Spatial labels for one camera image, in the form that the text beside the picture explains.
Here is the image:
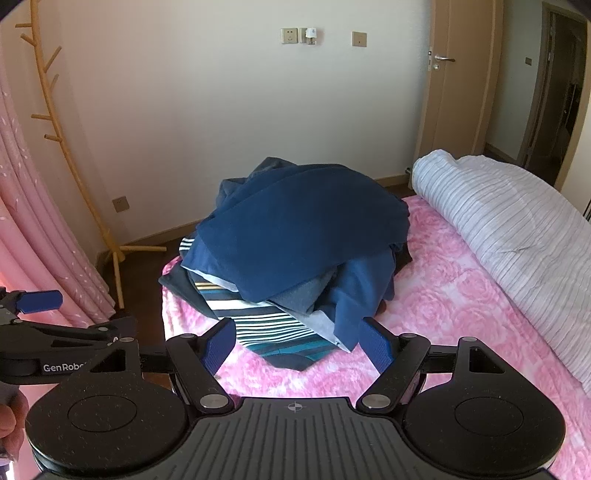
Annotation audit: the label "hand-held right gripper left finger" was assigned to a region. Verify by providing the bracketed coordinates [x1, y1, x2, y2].
[90, 318, 237, 414]

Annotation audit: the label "wooden door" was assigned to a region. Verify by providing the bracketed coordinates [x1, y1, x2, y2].
[413, 0, 504, 190]

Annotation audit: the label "white striped duvet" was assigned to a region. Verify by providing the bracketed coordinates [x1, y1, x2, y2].
[411, 148, 591, 386]

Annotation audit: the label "slate blue garment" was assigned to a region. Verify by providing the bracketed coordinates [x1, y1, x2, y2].
[215, 157, 296, 220]

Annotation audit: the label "dark grey garment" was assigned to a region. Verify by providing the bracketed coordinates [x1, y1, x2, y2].
[158, 265, 220, 320]

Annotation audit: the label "metal door handle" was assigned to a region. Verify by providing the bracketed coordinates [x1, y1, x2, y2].
[427, 46, 456, 71]

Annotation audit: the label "teal striped shirt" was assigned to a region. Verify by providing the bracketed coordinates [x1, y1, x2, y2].
[179, 235, 345, 372]

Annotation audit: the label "person's left hand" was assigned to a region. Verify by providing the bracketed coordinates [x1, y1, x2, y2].
[0, 391, 31, 457]

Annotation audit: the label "blue shirt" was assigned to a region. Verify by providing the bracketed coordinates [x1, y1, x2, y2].
[295, 251, 414, 354]

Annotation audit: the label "wooden coat rack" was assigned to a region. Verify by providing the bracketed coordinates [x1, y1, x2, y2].
[14, 0, 168, 310]

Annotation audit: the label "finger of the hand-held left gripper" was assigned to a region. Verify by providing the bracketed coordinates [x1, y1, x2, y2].
[0, 288, 64, 319]
[0, 318, 136, 346]

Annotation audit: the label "dark blue pants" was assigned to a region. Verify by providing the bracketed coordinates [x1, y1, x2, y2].
[181, 157, 411, 303]

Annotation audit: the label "pink curtain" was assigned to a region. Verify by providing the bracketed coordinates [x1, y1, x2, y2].
[0, 65, 117, 333]

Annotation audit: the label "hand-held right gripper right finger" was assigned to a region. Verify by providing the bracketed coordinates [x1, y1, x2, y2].
[356, 318, 518, 411]

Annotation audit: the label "pink floral blanket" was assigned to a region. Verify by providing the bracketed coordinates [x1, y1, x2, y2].
[159, 191, 591, 480]

